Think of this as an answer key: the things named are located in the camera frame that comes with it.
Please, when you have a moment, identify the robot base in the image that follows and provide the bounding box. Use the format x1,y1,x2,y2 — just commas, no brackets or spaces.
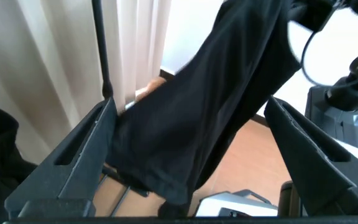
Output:
194,32,358,218

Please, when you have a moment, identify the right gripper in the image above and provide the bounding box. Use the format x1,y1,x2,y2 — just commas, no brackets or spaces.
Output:
287,0,337,32

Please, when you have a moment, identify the black cable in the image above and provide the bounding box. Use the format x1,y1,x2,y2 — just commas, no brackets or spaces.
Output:
300,29,358,125

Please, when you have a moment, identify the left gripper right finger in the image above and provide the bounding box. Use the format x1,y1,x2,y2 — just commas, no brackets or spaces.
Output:
264,95,358,217

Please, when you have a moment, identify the black clothes rack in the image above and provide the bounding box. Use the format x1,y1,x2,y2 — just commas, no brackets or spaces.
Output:
91,0,150,218

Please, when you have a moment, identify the black garment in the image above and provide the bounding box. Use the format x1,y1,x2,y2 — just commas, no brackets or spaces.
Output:
106,0,303,218

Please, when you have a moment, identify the beige curtain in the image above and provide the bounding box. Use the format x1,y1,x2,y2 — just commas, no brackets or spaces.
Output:
0,0,172,166

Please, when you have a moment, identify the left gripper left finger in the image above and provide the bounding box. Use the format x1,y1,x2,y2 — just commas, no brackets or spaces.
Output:
4,96,117,218

